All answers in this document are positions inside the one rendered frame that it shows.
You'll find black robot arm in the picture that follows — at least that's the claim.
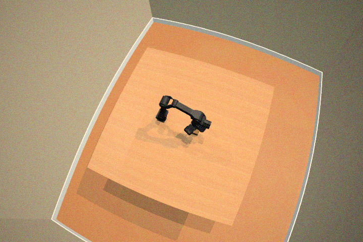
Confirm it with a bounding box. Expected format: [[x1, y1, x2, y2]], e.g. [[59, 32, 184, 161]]
[[155, 96, 212, 133]]

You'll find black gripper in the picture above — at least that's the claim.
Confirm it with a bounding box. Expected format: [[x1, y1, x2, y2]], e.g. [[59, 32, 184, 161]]
[[184, 120, 199, 135]]

